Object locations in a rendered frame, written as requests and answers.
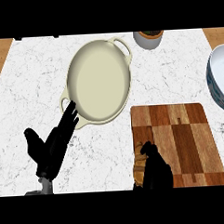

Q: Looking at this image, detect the checkered wooden cutting board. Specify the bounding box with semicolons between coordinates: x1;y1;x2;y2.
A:
129;100;224;191

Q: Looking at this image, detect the white and blue bowl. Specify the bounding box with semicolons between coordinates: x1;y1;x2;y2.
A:
204;44;224;116

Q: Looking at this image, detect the cream oval pot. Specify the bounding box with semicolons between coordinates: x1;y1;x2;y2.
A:
56;35;137;131

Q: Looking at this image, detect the grey plant pot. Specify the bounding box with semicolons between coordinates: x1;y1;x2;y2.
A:
132;30;165;51

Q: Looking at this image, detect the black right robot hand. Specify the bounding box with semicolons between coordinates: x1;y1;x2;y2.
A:
130;139;175;191

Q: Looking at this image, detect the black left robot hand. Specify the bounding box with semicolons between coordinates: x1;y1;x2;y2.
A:
21;99;83;183

